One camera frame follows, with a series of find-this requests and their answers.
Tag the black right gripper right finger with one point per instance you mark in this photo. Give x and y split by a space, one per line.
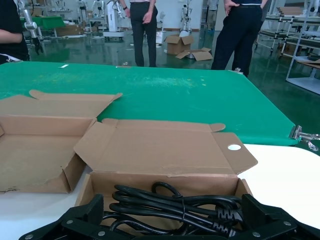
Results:
262 220

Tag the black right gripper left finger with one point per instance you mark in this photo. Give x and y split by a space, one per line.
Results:
82 217

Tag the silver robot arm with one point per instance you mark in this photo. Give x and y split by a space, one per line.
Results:
30 23

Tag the torn open cardboard box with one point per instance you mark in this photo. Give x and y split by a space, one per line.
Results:
37 155

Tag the silver metal table clamp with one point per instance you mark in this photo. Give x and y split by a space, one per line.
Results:
296 132
11 60
238 70

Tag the green table mat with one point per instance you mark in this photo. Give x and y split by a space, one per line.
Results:
175 100

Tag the white shelf rack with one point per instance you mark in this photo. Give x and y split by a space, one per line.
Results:
300 72

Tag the white tape strip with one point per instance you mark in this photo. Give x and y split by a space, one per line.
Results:
63 66

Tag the flat cardboard sheet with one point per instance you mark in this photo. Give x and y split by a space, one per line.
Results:
310 63

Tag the flattened cardboard carton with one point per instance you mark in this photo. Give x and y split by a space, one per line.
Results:
197 55

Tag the man in striped shirt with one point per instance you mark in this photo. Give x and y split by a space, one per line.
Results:
237 30

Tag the white bag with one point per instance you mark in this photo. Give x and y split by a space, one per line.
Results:
160 38

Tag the upright open cardboard carton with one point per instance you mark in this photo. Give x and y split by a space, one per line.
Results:
176 45

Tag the metal pipe rack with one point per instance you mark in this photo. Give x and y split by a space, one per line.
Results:
282 22

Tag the green covered table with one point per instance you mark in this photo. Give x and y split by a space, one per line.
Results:
47 22

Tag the man in pink shirt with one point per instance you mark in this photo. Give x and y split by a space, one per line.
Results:
140 25

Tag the person in black hoodie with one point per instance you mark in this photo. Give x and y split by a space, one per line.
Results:
10 22

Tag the man in khaki trousers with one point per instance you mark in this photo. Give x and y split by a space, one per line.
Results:
213 12

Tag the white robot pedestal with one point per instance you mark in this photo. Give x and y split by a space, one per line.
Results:
112 22

